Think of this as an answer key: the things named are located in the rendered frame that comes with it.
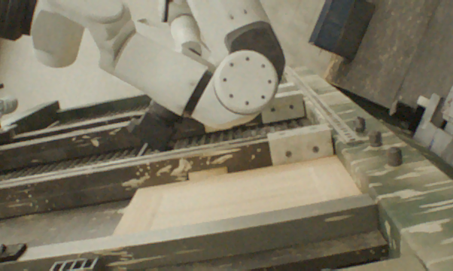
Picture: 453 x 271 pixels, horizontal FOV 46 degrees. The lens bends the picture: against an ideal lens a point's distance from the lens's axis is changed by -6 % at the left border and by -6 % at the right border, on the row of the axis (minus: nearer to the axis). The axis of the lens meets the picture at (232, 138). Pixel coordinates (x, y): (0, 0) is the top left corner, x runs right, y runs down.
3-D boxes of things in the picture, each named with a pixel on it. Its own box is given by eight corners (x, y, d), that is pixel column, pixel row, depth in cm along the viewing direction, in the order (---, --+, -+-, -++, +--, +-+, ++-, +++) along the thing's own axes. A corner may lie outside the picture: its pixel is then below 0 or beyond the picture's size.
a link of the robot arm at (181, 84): (117, 86, 77) (237, 153, 78) (109, 70, 67) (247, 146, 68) (153, 22, 78) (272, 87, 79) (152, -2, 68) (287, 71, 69)
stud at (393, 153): (404, 165, 85) (402, 147, 85) (390, 168, 86) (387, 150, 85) (400, 162, 88) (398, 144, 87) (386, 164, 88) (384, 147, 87)
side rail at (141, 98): (283, 92, 260) (279, 68, 258) (61, 133, 265) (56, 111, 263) (282, 89, 268) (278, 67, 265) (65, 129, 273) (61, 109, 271)
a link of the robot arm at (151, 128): (173, 150, 135) (199, 110, 133) (168, 160, 126) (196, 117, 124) (129, 122, 134) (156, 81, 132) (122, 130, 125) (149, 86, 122)
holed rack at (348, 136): (361, 142, 104) (361, 139, 104) (346, 145, 104) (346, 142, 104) (287, 65, 265) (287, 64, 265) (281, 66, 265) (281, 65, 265)
